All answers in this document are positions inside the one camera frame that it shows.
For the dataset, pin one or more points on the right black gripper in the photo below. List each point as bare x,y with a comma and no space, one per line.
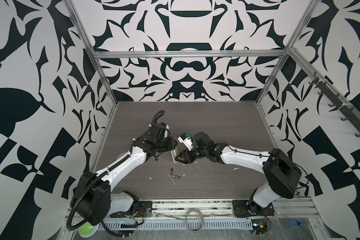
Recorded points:
186,155

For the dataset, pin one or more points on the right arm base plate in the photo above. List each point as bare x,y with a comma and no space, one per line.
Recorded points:
242,209

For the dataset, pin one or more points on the green push button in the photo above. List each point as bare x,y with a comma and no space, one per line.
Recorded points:
87,230

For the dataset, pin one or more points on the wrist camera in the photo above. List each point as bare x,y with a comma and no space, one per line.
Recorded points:
187,140
163,131

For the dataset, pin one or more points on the blue tape piece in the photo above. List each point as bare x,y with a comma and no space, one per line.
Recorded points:
295,223

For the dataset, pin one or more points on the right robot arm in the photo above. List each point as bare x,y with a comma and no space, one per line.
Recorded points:
282,174

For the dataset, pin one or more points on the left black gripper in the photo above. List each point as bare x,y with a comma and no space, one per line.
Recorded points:
171,145

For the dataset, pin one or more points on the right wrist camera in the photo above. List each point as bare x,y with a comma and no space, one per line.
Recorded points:
187,140

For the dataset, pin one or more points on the small green circuit board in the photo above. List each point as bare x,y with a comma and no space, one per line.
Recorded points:
260,226

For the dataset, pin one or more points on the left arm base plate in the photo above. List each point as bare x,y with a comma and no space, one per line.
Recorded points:
138,209

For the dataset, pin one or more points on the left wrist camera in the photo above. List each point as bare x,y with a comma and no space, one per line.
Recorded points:
163,131

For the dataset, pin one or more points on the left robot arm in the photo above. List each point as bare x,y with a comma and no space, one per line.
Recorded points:
92,200

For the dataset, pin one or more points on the white slotted cable duct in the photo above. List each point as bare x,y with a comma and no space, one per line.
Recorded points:
173,224

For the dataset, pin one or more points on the wall hook rail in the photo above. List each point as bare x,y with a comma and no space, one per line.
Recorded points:
338,101

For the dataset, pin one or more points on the white remote control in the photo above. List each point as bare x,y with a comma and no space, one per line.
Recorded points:
174,154

